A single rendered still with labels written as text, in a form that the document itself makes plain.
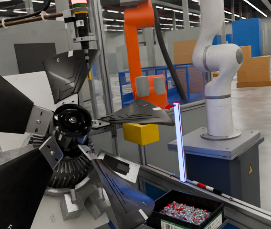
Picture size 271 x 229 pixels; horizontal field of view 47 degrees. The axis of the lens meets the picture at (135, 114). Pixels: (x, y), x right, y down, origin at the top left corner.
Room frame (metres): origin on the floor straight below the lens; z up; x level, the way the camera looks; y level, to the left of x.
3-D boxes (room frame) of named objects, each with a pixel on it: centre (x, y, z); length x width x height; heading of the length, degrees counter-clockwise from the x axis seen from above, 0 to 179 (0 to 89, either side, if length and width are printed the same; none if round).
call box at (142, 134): (1.43, -0.02, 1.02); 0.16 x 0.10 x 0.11; 32
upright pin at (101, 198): (0.95, 0.14, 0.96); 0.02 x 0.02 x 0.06
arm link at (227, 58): (1.40, -0.42, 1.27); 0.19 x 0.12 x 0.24; 44
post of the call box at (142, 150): (1.43, -0.02, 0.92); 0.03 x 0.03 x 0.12; 32
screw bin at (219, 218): (0.95, -0.13, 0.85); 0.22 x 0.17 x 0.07; 47
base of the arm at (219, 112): (1.43, -0.40, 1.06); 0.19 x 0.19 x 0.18
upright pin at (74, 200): (0.91, 0.22, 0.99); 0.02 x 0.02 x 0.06
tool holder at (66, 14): (0.99, 0.14, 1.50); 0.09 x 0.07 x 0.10; 67
